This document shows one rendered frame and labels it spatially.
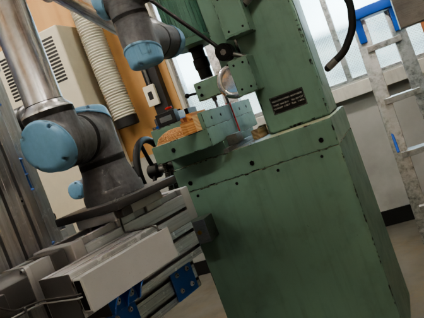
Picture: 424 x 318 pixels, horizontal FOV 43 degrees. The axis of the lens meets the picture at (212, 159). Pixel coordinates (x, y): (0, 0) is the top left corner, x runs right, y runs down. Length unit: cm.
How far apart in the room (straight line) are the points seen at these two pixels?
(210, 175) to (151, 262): 76
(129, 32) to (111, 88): 233
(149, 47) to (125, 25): 6
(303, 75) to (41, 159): 97
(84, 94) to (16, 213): 216
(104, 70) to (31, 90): 224
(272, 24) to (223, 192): 59
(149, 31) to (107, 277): 49
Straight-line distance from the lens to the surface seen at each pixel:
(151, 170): 215
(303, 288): 190
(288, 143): 177
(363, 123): 323
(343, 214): 179
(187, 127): 169
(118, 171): 131
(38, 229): 137
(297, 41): 185
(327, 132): 174
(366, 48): 256
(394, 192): 330
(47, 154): 120
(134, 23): 111
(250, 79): 179
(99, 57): 347
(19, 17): 126
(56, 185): 361
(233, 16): 182
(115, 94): 343
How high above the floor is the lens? 90
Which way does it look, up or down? 3 degrees down
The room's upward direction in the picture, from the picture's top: 20 degrees counter-clockwise
